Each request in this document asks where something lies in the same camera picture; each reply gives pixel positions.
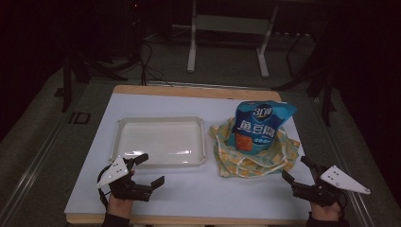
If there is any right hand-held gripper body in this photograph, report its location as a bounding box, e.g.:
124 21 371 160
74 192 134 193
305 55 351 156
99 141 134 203
291 165 372 207

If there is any white table sheet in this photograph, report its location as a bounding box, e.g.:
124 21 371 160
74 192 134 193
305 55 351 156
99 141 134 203
63 92 316 221

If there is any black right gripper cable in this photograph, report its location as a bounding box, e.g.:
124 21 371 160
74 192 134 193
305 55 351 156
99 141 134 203
337 190 349 219

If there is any blue snack bag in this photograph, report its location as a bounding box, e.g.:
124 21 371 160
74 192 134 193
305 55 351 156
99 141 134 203
226 99 299 156

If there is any white metal stand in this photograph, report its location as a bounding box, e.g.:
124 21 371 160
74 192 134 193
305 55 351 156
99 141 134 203
186 0 280 79

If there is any white plastic tray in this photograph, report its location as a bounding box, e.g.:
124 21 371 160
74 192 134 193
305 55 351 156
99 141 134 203
109 115 208 168

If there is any black floor cable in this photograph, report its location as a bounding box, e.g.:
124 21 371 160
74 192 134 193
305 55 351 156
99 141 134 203
137 40 175 88

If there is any black floor bracket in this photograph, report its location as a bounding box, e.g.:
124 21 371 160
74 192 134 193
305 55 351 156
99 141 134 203
68 111 92 125

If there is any person's left hand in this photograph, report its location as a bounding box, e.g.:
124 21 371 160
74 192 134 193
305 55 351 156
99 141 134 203
106 169 136 219

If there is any black tripod stand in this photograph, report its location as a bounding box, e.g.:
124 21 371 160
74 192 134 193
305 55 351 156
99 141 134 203
271 31 338 128

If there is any person's right hand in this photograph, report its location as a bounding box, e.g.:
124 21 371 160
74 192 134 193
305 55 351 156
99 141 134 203
309 200 343 222

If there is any metal floor rail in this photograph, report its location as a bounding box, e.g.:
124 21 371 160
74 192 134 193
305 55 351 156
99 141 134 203
309 96 376 227
0 103 83 227

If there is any black floor stand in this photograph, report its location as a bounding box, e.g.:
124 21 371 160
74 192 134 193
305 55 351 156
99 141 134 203
54 52 130 114

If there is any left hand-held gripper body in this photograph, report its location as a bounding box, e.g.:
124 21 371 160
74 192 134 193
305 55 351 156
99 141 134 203
96 154 153 202

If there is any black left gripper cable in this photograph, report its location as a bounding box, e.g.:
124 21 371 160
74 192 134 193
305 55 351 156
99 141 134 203
96 163 112 210

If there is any yellow green patterned cloth bag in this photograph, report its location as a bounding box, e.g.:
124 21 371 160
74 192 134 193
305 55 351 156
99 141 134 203
209 117 303 180

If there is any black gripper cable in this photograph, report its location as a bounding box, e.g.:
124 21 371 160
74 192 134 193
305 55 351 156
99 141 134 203
337 190 349 219
96 163 112 210

